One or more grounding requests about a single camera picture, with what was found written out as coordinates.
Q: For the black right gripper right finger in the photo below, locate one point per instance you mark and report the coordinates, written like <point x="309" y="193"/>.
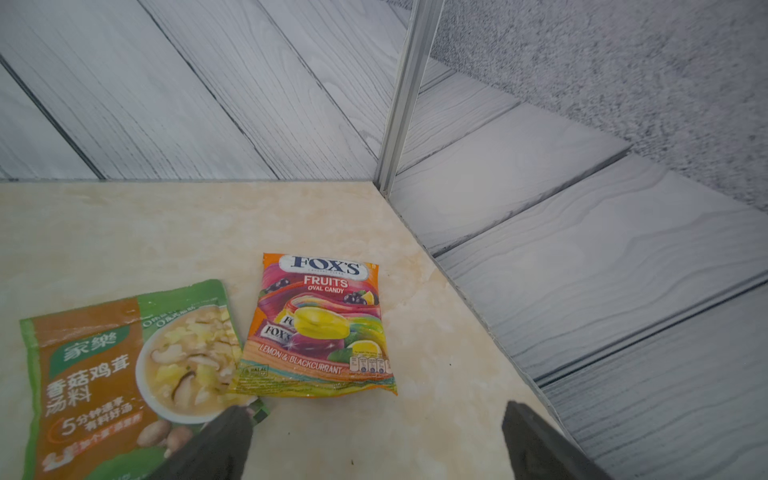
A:
<point x="538" y="451"/>

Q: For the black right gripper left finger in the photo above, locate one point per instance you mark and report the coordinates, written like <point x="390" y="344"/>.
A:
<point x="219" y="451"/>

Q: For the green snack packet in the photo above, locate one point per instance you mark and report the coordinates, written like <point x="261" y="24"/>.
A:
<point x="119" y="387"/>

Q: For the pink Fox's candy bag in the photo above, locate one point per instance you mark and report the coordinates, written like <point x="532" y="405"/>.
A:
<point x="317" y="331"/>

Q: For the right aluminium corner post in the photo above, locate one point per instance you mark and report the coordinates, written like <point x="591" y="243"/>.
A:
<point x="421" y="31"/>

